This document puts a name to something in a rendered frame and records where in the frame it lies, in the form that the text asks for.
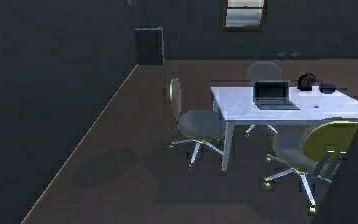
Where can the silver laptop computer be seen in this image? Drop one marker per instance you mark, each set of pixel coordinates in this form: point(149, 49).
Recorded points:
point(272, 96)

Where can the grey swivel chair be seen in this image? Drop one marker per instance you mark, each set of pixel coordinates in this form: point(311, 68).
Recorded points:
point(315, 146)
point(263, 71)
point(197, 123)

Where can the white table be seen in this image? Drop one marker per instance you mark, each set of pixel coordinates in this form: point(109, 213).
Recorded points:
point(240, 105)

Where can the brown framed window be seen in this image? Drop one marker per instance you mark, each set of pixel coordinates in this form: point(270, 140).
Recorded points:
point(245, 15)

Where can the black round clock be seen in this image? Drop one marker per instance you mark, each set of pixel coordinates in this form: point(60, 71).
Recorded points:
point(307, 82)

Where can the black bowl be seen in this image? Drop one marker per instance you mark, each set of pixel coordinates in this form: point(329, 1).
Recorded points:
point(327, 88)

